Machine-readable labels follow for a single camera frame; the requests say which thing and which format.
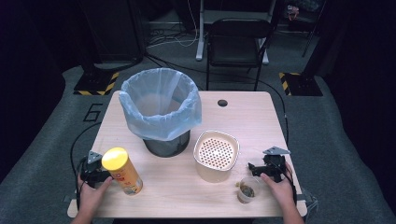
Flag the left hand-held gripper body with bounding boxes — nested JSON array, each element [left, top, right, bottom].
[[78, 150, 110, 189]]

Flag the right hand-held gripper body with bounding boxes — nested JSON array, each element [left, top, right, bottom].
[[261, 146, 292, 183]]

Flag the yellow chip can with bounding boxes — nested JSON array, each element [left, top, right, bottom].
[[101, 147, 144, 196]]

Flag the clear plastic cup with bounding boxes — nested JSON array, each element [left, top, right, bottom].
[[236, 175, 262, 204]]

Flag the beige strainer container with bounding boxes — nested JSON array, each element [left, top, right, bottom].
[[192, 129, 241, 184]]

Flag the dark mesh waste bin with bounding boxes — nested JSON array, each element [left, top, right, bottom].
[[142, 130, 191, 159]]

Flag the light blue bin bag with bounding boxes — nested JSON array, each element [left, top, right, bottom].
[[118, 67, 203, 142]]

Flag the person's left hand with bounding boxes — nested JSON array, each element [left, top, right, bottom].
[[77, 176, 114, 217]]

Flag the person's right hand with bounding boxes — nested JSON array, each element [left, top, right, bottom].
[[260, 161, 297, 211]]

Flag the black striped stand base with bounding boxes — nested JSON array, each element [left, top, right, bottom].
[[73, 69, 120, 97], [278, 72, 324, 97]]

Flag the black folding chair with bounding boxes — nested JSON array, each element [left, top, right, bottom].
[[205, 18, 276, 91]]

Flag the black stand column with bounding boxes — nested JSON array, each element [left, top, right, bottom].
[[78, 0, 148, 73], [301, 0, 335, 76]]

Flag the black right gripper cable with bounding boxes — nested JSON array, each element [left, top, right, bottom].
[[274, 161, 299, 206]]

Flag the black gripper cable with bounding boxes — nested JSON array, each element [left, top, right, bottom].
[[274, 161, 299, 206], [69, 121, 103, 210]]

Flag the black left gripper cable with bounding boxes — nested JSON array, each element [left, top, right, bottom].
[[69, 121, 103, 210]]

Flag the grey table bracket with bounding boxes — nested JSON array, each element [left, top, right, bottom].
[[295, 191, 319, 217]]

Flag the white desk frame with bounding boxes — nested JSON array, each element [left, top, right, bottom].
[[195, 0, 277, 65]]

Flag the white floor cables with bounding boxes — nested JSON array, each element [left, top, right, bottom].
[[146, 0, 200, 49]]

